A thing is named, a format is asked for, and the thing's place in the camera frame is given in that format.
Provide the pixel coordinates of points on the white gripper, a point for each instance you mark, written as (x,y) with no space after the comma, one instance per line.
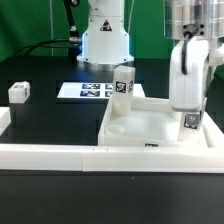
(187,91)

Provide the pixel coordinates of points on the white square table top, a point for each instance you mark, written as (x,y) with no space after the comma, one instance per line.
(148,124)

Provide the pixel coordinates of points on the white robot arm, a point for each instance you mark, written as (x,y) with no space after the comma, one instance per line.
(196,26)

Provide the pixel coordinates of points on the white U-shaped fence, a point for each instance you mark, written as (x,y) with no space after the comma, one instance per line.
(118,159)

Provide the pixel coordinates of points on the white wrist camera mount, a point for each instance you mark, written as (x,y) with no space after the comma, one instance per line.
(216,56)

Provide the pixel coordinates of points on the white marker base plate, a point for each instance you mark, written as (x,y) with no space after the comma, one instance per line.
(75,90)

